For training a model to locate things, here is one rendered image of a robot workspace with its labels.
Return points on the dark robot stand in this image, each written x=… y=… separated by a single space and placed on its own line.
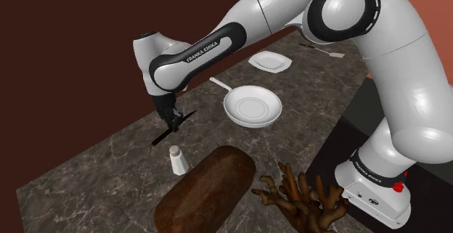
x=357 y=119

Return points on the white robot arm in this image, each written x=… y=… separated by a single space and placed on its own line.
x=400 y=83

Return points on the brown branching coral ornament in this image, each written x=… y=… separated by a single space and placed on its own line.
x=304 y=205

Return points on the brown bread loaf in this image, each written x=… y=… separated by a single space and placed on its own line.
x=207 y=189

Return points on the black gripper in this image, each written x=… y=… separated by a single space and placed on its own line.
x=164 y=104

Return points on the white salt shaker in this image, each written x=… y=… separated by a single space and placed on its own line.
x=178 y=163

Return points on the white frying pan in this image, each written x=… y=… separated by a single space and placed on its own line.
x=252 y=107

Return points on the white square plate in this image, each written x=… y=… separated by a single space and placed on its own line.
x=270 y=61

